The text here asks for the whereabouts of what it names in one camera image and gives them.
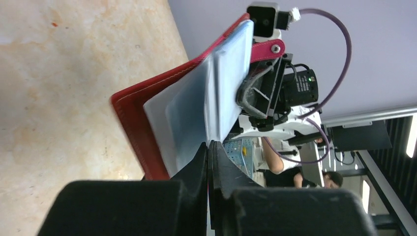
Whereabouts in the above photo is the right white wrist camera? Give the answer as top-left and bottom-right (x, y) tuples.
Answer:
(246, 1), (301, 43)

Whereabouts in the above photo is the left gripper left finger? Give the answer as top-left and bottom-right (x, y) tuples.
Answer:
(38, 143), (208, 236)

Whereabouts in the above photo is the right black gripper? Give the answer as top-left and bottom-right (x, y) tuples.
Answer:
(236, 54), (319, 119)

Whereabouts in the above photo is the red leather card holder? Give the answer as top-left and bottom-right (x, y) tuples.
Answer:
(110, 14), (286, 180)

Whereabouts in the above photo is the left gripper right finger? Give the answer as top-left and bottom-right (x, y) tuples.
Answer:
(208, 141), (377, 236)

